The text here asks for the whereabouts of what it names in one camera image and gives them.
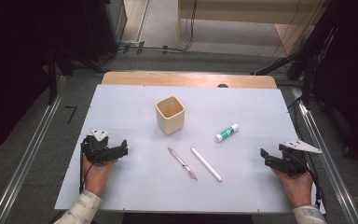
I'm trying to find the white pen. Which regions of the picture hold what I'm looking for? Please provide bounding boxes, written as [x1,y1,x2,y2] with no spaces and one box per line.
[190,147,223,183]

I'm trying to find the person's right hand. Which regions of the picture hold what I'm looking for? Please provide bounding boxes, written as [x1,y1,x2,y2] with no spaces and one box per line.
[271,169,314,209]

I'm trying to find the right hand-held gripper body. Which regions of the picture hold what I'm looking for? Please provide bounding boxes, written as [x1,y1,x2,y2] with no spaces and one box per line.
[276,139,323,177]

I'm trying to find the clear ballpoint pen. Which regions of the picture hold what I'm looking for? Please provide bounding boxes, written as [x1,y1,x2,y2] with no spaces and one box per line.
[167,147,199,181]

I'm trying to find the wooden table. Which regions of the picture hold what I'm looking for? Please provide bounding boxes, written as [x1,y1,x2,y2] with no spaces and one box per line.
[101,71,278,90]

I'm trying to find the dark curtain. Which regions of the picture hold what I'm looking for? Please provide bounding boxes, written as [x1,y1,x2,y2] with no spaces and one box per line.
[307,0,358,167]
[0,0,106,161]

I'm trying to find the person's left hand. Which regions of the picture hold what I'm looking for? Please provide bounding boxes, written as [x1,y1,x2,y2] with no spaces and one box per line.
[83,158,117,198]

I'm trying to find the black cabinet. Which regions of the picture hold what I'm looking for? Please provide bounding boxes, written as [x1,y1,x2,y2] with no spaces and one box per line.
[82,0,129,63]

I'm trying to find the metal floor rail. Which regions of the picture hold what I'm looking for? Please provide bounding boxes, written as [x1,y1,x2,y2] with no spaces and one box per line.
[0,76,67,224]
[292,87,358,224]

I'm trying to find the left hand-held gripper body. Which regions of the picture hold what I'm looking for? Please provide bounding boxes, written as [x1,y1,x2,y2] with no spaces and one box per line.
[81,129,120,165]

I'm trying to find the green and white glue stick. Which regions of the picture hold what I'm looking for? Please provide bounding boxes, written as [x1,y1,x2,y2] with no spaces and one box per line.
[214,123,241,144]

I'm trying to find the black metal stand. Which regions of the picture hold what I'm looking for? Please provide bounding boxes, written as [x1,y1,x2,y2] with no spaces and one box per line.
[45,46,106,105]
[251,26,339,108]

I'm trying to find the cream square pen holder cup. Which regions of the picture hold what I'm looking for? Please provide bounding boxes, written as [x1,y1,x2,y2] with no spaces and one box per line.
[155,95,186,135]

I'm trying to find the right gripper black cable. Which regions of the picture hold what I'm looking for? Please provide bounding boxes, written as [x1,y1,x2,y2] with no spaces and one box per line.
[292,153,326,209]

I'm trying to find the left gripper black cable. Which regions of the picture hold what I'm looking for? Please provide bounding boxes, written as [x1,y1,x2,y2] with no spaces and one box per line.
[78,143,95,194]

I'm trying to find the black floor cable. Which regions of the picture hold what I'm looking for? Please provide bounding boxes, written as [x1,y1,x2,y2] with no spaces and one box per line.
[117,0,199,54]

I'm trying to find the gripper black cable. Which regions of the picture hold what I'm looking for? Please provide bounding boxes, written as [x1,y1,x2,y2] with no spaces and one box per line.
[292,153,326,209]
[78,143,95,194]

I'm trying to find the light wooden furniture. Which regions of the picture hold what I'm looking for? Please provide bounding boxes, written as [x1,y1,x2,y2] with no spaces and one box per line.
[178,0,327,55]

